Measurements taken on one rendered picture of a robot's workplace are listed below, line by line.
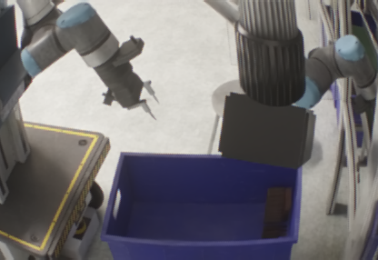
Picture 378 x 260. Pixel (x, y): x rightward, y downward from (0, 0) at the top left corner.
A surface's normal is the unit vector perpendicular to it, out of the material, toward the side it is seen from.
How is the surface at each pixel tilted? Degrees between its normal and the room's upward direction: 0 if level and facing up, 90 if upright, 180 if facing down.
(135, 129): 0
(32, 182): 0
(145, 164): 90
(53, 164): 0
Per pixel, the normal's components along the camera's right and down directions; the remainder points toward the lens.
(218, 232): -0.07, -0.78
